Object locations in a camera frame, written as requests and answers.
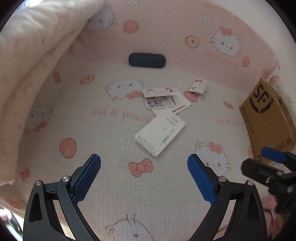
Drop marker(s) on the dark blue glasses case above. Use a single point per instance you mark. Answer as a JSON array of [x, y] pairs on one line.
[[146, 60]]

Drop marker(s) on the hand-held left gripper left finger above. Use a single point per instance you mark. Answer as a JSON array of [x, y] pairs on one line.
[[89, 176]]

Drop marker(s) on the cream folded quilt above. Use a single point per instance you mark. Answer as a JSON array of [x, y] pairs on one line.
[[34, 69]]

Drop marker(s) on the white spiral notebook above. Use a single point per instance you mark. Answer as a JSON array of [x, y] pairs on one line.
[[159, 133]]

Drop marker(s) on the small white card packet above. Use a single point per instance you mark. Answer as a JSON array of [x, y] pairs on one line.
[[198, 87]]

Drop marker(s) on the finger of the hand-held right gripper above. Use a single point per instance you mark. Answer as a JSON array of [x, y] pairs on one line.
[[256, 169], [271, 154]]

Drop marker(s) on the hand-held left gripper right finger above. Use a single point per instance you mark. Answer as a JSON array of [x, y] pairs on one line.
[[200, 176]]

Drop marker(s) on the colourful sticker sheet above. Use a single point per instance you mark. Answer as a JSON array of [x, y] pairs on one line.
[[159, 102]]

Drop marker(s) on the white folded card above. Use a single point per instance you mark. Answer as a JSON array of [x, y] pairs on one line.
[[157, 92]]

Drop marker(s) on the white envelope with red print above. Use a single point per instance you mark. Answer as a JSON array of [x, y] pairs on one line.
[[182, 104]]

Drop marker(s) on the brown cardboard box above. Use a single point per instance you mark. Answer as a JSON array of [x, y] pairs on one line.
[[266, 120]]

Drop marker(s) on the pink cat printed bed sheet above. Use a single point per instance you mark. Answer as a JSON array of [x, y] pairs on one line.
[[92, 129]]

